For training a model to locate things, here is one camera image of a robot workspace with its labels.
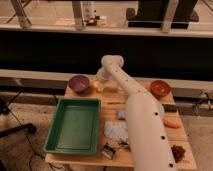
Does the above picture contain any small black block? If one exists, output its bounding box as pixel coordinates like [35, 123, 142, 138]
[163, 104, 177, 112]

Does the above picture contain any purple bowl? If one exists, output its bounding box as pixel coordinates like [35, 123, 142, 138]
[68, 75, 90, 93]

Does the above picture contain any orange bowl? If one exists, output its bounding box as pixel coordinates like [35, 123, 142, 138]
[150, 80, 171, 99]

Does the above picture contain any orange carrot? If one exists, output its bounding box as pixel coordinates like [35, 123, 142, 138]
[163, 119, 181, 129]

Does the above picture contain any black handled knife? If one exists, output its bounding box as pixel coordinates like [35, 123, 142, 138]
[118, 141, 130, 148]

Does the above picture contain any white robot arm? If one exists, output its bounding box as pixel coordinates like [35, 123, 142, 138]
[97, 55, 178, 171]

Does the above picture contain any blue cloth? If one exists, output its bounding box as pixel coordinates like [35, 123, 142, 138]
[104, 121, 128, 141]

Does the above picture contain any bunch of dark grapes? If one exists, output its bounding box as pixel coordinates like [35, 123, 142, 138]
[171, 145, 186, 163]

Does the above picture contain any green plastic tray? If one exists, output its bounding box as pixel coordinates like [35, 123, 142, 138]
[44, 98, 101, 155]

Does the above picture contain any clear plastic cup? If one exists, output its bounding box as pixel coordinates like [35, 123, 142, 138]
[117, 86, 125, 93]

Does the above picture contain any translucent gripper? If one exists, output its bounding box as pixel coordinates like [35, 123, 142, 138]
[93, 68, 118, 93]

